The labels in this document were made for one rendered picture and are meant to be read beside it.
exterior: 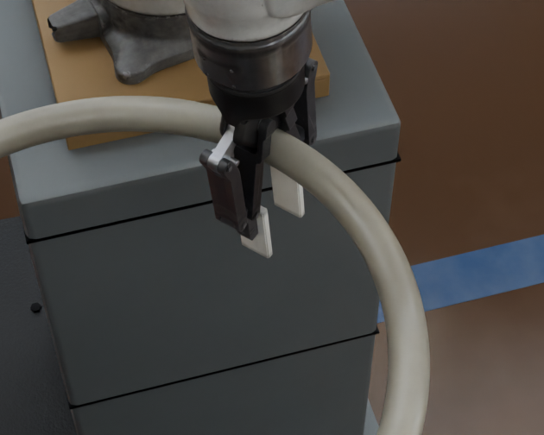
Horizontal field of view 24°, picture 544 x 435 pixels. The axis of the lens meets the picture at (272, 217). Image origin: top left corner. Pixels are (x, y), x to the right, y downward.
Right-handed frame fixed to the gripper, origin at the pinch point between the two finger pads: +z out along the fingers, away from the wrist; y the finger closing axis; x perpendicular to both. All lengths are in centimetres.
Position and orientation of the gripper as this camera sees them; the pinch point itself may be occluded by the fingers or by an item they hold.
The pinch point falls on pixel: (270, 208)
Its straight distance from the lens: 111.0
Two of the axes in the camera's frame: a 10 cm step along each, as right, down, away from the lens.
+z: 0.6, 5.7, 8.2
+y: -5.6, 7.0, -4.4
